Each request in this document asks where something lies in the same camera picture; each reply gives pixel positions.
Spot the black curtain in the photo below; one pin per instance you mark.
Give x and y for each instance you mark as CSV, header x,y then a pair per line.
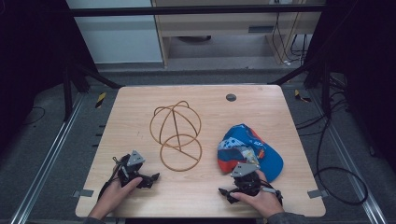
x,y
364,77
31,62

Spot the grey table grommet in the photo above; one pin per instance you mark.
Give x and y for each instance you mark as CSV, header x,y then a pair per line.
x,y
231,97

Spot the black metal stand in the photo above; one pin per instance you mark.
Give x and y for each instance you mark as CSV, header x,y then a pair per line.
x,y
77,81
314,77

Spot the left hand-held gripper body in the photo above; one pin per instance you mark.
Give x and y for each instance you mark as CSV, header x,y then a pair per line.
x,y
130,168

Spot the light wooden desk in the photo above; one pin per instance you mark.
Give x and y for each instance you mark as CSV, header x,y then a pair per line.
x,y
218,25

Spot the grey metal table bracket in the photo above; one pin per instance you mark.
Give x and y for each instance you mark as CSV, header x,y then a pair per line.
x,y
317,193
83,193

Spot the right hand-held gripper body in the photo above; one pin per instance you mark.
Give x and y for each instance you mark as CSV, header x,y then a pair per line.
x,y
247,179

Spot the blue and red cap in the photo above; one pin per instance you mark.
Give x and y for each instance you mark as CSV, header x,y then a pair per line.
x,y
249,149

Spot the person's left hand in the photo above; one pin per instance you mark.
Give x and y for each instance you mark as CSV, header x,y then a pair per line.
x,y
115,194

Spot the yellow black striped tape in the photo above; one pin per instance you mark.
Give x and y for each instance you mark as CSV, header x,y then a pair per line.
x,y
100,100
301,96

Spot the aluminium floor rail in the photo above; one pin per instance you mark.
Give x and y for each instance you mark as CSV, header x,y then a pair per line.
x,y
348,155
46,165

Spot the black metal frame bar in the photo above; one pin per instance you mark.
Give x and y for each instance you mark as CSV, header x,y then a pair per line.
x,y
193,10

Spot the person's right hand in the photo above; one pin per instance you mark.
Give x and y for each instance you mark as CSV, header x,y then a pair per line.
x,y
264,202

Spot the white cabinet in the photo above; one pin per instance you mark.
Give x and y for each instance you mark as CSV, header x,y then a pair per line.
x,y
118,34

